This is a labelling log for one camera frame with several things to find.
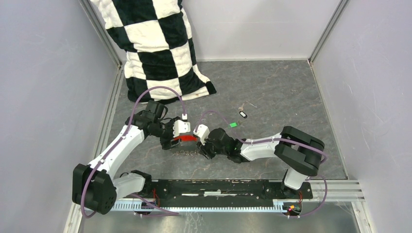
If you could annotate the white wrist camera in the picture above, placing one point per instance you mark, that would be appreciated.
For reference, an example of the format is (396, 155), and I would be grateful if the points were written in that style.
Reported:
(202, 133)
(181, 126)

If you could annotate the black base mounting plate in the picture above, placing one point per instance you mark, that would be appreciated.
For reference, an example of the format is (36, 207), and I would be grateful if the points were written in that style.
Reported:
(222, 193)

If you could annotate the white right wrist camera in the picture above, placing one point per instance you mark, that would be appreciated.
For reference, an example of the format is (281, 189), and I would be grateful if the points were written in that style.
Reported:
(202, 133)

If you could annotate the black tagged key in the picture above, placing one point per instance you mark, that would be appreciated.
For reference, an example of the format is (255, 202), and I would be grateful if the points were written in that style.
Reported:
(241, 112)

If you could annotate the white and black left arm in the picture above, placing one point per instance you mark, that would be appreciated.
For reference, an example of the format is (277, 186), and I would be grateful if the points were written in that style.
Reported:
(94, 186)

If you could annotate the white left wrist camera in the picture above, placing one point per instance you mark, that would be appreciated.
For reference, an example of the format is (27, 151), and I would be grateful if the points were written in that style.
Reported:
(181, 126)

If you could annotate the black white checkered cloth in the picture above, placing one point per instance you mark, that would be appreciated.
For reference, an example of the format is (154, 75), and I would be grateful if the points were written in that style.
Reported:
(160, 54)

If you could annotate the green tagged key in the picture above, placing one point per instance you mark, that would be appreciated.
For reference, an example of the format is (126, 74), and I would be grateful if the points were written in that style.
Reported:
(234, 124)

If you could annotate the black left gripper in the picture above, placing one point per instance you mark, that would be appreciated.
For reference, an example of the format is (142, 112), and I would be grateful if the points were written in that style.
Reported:
(166, 143)

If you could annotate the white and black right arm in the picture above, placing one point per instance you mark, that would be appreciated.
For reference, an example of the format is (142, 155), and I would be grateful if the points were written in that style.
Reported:
(302, 152)

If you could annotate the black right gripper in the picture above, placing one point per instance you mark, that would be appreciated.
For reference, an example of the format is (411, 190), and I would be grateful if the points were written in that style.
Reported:
(203, 149)

